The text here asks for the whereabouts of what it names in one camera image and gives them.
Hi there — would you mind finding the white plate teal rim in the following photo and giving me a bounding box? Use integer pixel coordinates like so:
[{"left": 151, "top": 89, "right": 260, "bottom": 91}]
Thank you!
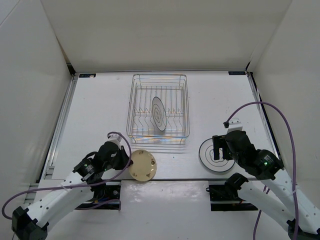
[{"left": 198, "top": 138, "right": 235, "bottom": 173}]

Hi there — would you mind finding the beige patterned plate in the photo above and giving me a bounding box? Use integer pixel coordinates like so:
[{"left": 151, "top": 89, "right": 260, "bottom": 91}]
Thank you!
[{"left": 128, "top": 149, "right": 157, "bottom": 182}]

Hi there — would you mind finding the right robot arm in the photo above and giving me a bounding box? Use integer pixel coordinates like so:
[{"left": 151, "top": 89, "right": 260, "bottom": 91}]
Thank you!
[{"left": 212, "top": 130, "right": 320, "bottom": 240}]

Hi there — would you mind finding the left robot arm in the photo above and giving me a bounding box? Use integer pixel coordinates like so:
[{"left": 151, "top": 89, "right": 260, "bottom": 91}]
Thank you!
[{"left": 11, "top": 140, "right": 132, "bottom": 240}]

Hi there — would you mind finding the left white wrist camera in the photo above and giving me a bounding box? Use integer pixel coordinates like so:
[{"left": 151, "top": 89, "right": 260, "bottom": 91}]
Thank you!
[{"left": 107, "top": 133, "right": 123, "bottom": 148}]

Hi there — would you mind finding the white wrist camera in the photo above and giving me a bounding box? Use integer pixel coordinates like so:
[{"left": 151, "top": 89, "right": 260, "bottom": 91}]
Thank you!
[
  {"left": 107, "top": 133, "right": 123, "bottom": 148},
  {"left": 226, "top": 117, "right": 243, "bottom": 134}
]

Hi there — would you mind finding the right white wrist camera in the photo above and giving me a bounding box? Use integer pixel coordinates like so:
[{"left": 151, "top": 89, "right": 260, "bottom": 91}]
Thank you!
[{"left": 226, "top": 117, "right": 243, "bottom": 134}]

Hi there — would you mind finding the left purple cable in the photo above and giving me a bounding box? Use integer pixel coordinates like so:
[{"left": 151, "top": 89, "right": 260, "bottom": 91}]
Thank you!
[{"left": 1, "top": 131, "right": 132, "bottom": 220}]

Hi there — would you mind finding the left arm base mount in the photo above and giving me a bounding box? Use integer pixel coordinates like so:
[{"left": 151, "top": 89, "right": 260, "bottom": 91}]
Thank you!
[{"left": 76, "top": 181, "right": 121, "bottom": 211}]

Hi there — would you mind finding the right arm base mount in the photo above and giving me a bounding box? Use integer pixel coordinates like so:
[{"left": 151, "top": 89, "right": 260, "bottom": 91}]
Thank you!
[{"left": 205, "top": 173, "right": 258, "bottom": 212}]

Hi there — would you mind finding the aluminium table rail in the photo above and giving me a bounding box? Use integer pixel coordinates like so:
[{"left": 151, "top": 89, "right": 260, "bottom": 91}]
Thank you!
[{"left": 29, "top": 74, "right": 78, "bottom": 190}]

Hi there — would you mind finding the silver wire dish rack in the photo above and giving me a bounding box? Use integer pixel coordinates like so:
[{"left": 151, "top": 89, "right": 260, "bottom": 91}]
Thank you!
[{"left": 126, "top": 73, "right": 190, "bottom": 145}]

